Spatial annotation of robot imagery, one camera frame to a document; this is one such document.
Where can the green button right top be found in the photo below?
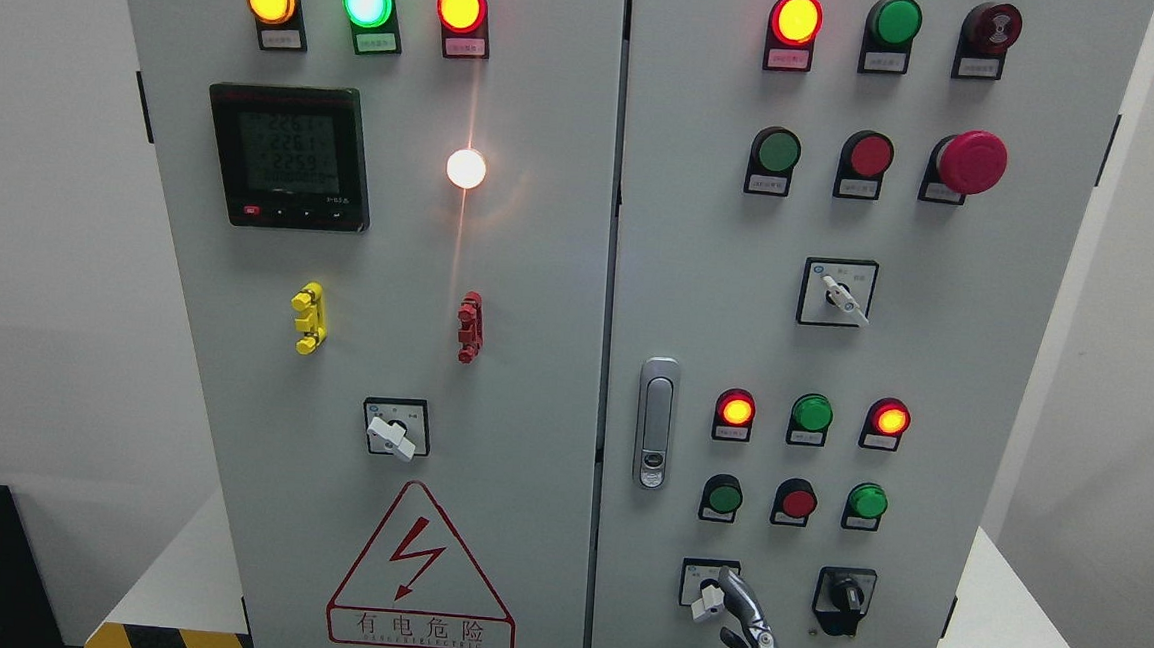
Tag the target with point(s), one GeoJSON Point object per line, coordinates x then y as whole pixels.
{"type": "Point", "coordinates": [890, 27]}

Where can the left door selector switch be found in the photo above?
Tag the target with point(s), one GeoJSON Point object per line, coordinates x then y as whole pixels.
{"type": "Point", "coordinates": [397, 426]}

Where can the yellow terminal connector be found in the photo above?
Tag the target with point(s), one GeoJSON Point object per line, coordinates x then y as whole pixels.
{"type": "Point", "coordinates": [308, 306]}

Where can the green button second row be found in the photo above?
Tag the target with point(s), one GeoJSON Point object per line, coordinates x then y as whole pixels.
{"type": "Point", "coordinates": [774, 154]}

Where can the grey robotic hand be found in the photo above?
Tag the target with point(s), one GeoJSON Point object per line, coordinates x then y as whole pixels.
{"type": "Point", "coordinates": [743, 604]}

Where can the green lamp middle centre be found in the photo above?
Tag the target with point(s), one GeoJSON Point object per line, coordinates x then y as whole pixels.
{"type": "Point", "coordinates": [810, 419]}

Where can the white lever selector switch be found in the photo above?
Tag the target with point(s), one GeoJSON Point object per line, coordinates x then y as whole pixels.
{"type": "Point", "coordinates": [837, 292]}

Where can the red lit lamp middle left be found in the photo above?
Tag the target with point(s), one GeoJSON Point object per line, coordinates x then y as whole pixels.
{"type": "Point", "coordinates": [733, 416]}

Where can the white lit indicator lamp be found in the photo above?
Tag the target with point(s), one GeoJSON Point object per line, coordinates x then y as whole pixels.
{"type": "Point", "coordinates": [466, 168]}

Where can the yellow indicator lamp top left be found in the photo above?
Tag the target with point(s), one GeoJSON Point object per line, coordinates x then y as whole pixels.
{"type": "Point", "coordinates": [279, 24]}

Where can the red electric hazard sign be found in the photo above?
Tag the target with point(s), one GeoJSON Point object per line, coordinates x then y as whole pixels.
{"type": "Point", "coordinates": [415, 584]}

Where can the black digital power meter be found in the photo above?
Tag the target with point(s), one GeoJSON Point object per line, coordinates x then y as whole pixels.
{"type": "Point", "coordinates": [291, 157]}

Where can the red lit lamp right top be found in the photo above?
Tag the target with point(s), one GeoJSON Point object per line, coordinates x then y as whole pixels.
{"type": "Point", "coordinates": [791, 35]}

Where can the green button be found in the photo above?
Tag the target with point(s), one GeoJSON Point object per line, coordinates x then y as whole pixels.
{"type": "Point", "coordinates": [721, 499]}
{"type": "Point", "coordinates": [890, 27]}

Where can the green lit indicator lamp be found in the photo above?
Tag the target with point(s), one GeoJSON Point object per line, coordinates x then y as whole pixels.
{"type": "Point", "coordinates": [374, 26]}

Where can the green lamp lower right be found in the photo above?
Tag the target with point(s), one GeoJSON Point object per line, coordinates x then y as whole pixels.
{"type": "Point", "coordinates": [865, 506]}

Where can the red button lower centre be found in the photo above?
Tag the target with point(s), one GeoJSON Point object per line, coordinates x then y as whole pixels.
{"type": "Point", "coordinates": [794, 502]}

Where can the grey left cabinet door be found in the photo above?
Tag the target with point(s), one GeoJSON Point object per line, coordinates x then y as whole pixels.
{"type": "Point", "coordinates": [513, 434]}

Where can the dark red buzzer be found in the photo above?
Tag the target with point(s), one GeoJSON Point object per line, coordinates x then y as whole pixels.
{"type": "Point", "coordinates": [988, 31]}

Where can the red lit lamp middle right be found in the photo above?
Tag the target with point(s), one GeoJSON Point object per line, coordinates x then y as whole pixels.
{"type": "Point", "coordinates": [885, 424]}

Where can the black knob selector switch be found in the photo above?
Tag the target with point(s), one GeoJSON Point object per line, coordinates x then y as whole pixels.
{"type": "Point", "coordinates": [841, 598]}

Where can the red button second row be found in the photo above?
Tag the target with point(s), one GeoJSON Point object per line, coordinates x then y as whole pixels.
{"type": "Point", "coordinates": [863, 162]}

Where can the red terminal connector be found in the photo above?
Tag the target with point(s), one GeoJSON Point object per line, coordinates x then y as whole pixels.
{"type": "Point", "coordinates": [470, 318]}

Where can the silver door handle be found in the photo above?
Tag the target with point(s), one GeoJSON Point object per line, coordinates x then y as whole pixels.
{"type": "Point", "coordinates": [654, 421]}

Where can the white selector switch bottom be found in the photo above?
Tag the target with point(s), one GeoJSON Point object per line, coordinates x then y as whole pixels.
{"type": "Point", "coordinates": [699, 588]}

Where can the red emergency stop button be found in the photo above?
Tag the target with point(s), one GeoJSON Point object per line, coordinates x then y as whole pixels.
{"type": "Point", "coordinates": [963, 165]}

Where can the grey cabinet door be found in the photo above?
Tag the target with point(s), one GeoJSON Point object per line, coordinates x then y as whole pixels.
{"type": "Point", "coordinates": [513, 434]}
{"type": "Point", "coordinates": [711, 276]}

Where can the green button lower left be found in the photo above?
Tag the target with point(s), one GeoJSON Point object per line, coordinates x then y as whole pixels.
{"type": "Point", "coordinates": [721, 499]}

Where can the red lit indicator lamp left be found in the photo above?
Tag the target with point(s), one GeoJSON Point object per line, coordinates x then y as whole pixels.
{"type": "Point", "coordinates": [464, 31]}

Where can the grey right cabinet door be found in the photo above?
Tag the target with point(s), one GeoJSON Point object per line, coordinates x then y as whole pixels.
{"type": "Point", "coordinates": [711, 276]}

